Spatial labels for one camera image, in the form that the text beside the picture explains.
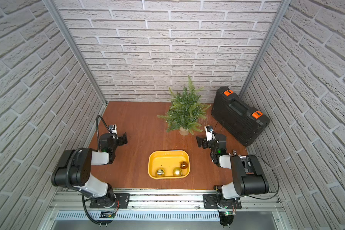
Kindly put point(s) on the small green christmas tree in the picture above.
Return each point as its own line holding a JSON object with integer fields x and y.
{"x": 186, "y": 109}

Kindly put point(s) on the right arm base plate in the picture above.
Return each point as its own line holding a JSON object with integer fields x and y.
{"x": 211, "y": 201}

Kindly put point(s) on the black tool case orange latches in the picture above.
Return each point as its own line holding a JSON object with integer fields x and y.
{"x": 244, "y": 122}

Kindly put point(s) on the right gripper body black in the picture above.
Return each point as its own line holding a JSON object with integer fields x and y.
{"x": 206, "y": 143}

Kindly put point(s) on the matte gold ball ornament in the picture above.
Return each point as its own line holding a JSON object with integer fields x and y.
{"x": 177, "y": 172}

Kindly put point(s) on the white tree pot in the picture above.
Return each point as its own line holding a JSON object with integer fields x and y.
{"x": 183, "y": 132}

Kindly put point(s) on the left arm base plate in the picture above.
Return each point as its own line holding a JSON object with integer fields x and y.
{"x": 119, "y": 200}

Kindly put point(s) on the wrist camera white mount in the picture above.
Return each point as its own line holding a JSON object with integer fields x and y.
{"x": 112, "y": 129}
{"x": 209, "y": 133}

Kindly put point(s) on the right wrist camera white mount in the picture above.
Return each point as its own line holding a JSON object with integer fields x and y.
{"x": 209, "y": 133}

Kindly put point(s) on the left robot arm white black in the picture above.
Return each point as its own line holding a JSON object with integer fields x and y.
{"x": 73, "y": 171}

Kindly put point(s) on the shiny silver-gold ball ornament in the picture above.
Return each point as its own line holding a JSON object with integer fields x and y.
{"x": 160, "y": 173}

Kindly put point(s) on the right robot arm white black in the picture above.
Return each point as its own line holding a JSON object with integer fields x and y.
{"x": 248, "y": 177}

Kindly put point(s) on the copper ball ornament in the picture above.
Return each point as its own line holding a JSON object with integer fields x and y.
{"x": 183, "y": 165}

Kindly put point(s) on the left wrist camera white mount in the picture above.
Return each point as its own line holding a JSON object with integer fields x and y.
{"x": 112, "y": 129}

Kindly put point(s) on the aluminium mounting rail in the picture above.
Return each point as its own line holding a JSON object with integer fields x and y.
{"x": 160, "y": 205}

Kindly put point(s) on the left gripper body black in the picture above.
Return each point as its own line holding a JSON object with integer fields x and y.
{"x": 120, "y": 139}

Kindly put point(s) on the yellow plastic tray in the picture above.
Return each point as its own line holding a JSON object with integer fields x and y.
{"x": 168, "y": 160}

